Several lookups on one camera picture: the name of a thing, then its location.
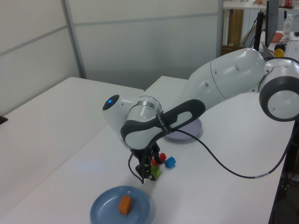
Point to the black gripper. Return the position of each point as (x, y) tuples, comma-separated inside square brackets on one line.
[(146, 154)]

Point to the green rectangular block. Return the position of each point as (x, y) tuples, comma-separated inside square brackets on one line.
[(157, 173)]

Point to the red cylinder block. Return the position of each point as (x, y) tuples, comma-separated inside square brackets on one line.
[(162, 156)]

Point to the blue cylinder block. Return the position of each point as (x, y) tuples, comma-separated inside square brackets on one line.
[(170, 162)]

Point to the orange block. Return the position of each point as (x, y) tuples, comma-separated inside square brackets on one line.
[(125, 205)]

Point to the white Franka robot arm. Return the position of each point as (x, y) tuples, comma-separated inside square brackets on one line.
[(233, 74)]

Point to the purple plate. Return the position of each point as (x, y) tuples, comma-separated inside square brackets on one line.
[(187, 135)]

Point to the blue plate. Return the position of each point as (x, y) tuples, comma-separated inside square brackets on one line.
[(105, 207)]

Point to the brown cardboard box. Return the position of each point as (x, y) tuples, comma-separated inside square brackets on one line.
[(231, 50)]

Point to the brown wooden panel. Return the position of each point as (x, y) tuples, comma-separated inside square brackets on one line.
[(235, 28)]

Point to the silver laptop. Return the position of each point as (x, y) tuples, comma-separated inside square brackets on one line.
[(266, 50)]

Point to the yellow ball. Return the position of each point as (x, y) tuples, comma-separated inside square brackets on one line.
[(279, 53)]

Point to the black ball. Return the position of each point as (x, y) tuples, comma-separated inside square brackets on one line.
[(280, 46)]

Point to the orange bowl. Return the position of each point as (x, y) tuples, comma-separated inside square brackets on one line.
[(278, 37)]

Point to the white keyboard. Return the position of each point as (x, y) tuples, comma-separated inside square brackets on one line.
[(293, 49)]

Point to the black monitor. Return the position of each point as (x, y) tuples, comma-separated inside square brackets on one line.
[(272, 21)]

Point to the clear plastic bottle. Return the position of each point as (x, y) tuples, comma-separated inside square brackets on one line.
[(287, 28)]

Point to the grey partition post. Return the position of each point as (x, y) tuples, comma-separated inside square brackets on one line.
[(220, 28)]

